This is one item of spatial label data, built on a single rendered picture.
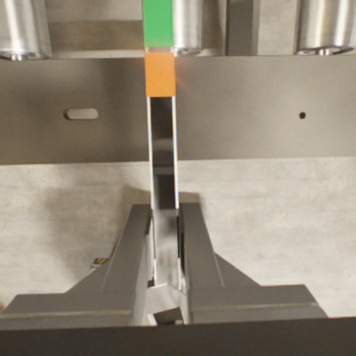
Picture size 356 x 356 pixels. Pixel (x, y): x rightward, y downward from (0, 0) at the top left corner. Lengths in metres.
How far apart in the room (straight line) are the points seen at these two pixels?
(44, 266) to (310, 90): 1.78
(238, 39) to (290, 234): 1.33
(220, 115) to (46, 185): 1.45
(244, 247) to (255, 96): 1.50
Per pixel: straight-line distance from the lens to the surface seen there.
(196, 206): 0.15
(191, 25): 0.51
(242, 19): 0.66
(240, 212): 1.59
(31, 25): 0.58
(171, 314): 1.50
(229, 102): 0.24
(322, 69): 0.27
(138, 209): 0.15
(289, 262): 1.86
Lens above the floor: 1.40
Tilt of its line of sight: 74 degrees down
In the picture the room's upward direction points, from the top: 174 degrees clockwise
